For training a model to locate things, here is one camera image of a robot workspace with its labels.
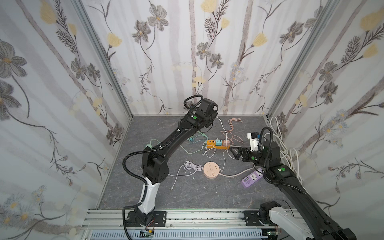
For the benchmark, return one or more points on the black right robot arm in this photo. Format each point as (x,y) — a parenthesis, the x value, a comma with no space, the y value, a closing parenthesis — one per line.
(316,224)

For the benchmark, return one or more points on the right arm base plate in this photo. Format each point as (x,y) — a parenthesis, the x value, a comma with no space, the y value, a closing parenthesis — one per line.
(258,218)

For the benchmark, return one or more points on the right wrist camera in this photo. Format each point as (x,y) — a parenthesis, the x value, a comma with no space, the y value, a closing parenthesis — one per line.
(254,139)

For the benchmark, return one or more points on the purple power strip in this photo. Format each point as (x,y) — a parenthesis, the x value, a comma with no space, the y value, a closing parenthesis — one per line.
(252,178)

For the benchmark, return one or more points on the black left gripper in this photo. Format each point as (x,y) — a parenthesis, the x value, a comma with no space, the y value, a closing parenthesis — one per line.
(205,108)

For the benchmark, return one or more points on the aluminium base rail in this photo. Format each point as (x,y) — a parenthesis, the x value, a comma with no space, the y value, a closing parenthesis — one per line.
(216,224)

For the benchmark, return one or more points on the pink round power strip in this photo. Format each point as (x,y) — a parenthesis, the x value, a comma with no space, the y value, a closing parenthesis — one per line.
(211,170)

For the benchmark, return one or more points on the orange power strip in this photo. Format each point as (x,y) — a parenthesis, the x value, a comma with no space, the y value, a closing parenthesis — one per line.
(211,145)

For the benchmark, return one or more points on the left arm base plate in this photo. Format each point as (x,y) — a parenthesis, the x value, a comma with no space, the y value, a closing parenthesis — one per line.
(152,219)

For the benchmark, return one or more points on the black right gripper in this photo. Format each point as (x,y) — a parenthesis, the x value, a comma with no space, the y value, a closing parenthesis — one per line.
(246,154)

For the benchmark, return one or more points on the pink charger cube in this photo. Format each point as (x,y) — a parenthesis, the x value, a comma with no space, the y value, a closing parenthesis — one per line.
(226,143)

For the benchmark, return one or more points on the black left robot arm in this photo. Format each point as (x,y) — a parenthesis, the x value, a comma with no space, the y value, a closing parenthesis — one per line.
(155,161)

